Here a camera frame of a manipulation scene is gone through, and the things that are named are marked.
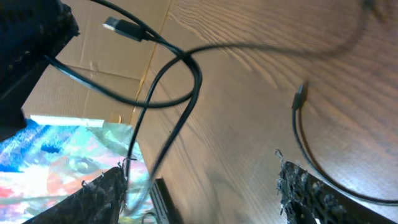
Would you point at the cardboard box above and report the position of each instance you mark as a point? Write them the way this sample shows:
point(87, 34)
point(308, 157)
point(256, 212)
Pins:
point(109, 59)

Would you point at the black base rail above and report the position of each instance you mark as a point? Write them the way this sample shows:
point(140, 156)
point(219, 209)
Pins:
point(165, 210)

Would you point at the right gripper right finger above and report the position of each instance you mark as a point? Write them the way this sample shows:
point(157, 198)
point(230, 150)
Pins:
point(306, 199)

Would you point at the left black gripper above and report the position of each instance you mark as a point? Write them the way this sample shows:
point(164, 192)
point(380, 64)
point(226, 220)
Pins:
point(30, 30)

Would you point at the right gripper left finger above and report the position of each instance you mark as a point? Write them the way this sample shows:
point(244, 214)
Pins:
point(99, 201)

